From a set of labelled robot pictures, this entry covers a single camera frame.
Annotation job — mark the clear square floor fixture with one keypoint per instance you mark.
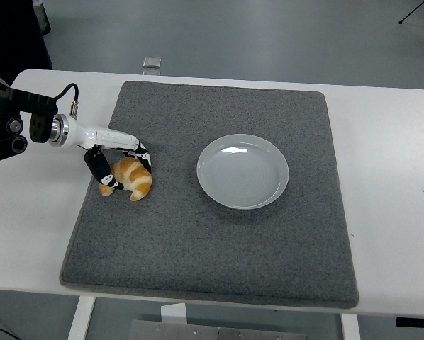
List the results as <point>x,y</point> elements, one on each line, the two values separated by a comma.
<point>152,62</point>

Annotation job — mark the black table control panel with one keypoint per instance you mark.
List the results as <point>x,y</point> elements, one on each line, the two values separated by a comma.
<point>417,322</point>

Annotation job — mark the grey felt mat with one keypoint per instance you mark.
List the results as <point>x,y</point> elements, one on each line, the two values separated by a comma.
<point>198,248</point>

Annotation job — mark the white table leg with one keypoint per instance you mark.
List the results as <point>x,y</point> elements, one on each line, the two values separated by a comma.
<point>81,318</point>
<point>351,327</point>

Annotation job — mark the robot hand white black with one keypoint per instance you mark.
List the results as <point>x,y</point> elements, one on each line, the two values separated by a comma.
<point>105,137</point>

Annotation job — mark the white paper label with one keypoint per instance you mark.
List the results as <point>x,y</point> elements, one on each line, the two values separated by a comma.
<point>173,313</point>

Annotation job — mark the person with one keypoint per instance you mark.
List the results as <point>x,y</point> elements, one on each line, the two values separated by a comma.
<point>10,35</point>

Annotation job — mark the black tripod leg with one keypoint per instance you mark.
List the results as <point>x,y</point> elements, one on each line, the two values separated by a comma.
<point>401,21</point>

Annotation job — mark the round white plate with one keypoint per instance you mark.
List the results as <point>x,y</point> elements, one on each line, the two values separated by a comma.
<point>242,173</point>

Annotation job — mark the croissant bread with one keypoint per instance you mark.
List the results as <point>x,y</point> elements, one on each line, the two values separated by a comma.
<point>138,180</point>

